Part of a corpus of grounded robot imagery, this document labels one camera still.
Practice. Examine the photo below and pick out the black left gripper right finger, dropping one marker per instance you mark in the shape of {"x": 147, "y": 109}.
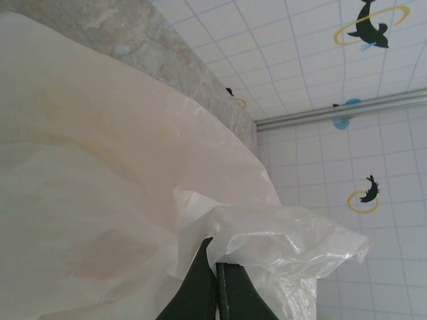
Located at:
{"x": 240, "y": 296}

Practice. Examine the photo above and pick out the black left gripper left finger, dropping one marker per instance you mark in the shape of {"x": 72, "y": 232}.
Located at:
{"x": 197, "y": 290}

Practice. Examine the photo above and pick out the white printed plastic bag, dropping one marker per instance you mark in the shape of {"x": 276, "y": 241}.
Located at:
{"x": 100, "y": 166}

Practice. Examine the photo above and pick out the fish on blue circle sticker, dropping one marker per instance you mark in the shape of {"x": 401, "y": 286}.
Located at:
{"x": 343, "y": 124}

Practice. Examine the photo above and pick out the aluminium corner post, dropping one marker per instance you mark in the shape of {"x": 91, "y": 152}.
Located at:
{"x": 333, "y": 111}

